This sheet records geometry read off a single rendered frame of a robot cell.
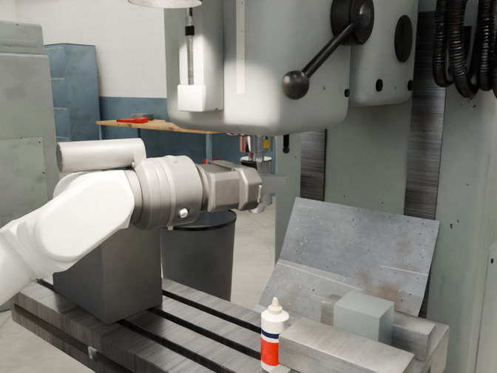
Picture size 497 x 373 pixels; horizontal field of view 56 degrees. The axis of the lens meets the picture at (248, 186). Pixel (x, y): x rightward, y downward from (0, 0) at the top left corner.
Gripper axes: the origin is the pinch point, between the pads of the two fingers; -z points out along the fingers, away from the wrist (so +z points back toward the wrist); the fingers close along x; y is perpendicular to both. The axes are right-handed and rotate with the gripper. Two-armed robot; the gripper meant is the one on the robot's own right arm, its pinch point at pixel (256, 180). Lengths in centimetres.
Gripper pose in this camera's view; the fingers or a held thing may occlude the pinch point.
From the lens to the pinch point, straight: 66.4
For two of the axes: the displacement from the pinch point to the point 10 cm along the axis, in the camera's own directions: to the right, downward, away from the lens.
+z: -8.4, 1.1, -5.4
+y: -0.1, 9.8, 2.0
